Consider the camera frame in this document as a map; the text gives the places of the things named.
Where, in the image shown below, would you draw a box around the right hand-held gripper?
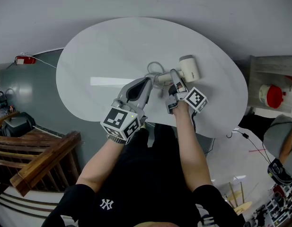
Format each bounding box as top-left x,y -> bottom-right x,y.
165,69 -> 208,114

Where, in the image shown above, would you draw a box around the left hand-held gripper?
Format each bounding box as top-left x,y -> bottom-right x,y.
100,77 -> 153,145

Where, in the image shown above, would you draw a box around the beige hair dryer with cord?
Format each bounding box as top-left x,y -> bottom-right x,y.
147,54 -> 203,98

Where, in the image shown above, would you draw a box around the white oval table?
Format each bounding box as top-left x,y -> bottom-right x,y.
55,17 -> 249,140

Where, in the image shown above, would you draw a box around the person's left forearm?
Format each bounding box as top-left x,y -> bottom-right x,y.
76,139 -> 128,194

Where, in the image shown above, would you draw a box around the person's right forearm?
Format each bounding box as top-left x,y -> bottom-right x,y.
172,102 -> 213,194

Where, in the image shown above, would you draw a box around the black trousers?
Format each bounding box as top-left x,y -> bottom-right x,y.
128,123 -> 180,158

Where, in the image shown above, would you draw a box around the grey shelf cabinet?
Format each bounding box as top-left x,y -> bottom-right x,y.
248,55 -> 292,114

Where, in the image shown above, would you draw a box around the white jar with red lid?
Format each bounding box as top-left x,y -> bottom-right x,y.
258,84 -> 287,110

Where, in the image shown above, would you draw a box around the black t-shirt with white logo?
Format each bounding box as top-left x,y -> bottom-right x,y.
41,148 -> 246,227

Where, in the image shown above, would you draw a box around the red fire extinguisher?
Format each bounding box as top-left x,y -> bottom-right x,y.
14,55 -> 37,66

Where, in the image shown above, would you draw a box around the dark wooden stair railing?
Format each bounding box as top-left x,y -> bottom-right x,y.
0,111 -> 82,198

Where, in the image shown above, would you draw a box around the black bag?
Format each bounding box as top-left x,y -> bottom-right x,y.
2,112 -> 36,137

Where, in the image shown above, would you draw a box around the cluttered storage rack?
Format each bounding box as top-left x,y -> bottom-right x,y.
251,183 -> 292,227

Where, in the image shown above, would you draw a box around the black wrist strap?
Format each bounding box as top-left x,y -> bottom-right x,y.
107,135 -> 127,145

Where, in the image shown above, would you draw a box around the black power cable with adapter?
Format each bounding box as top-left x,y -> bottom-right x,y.
226,130 -> 274,166

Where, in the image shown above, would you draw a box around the thin white floor cable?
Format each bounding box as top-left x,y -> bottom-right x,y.
19,52 -> 58,69

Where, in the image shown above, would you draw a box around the coiled black cable bundle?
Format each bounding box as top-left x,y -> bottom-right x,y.
0,91 -> 9,110

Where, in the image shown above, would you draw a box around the wooden chair with metal frame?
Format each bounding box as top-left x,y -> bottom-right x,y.
227,181 -> 253,217

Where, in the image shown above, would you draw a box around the striped shoulder strap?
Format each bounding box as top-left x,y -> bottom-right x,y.
196,203 -> 219,227
60,215 -> 79,227

